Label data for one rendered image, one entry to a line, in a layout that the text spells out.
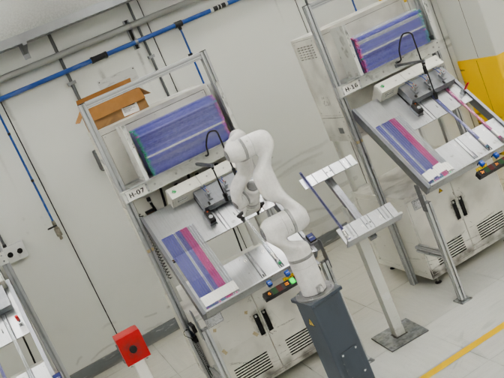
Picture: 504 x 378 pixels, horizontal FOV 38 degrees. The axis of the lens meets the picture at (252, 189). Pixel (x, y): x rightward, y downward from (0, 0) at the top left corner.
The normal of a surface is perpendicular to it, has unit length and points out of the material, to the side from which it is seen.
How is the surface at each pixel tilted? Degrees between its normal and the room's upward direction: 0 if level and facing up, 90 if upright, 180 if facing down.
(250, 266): 43
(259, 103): 90
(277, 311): 90
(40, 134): 90
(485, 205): 90
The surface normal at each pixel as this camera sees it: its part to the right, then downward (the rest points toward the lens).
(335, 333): 0.46, 0.02
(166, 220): -0.04, -0.61
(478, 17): -0.85, 0.44
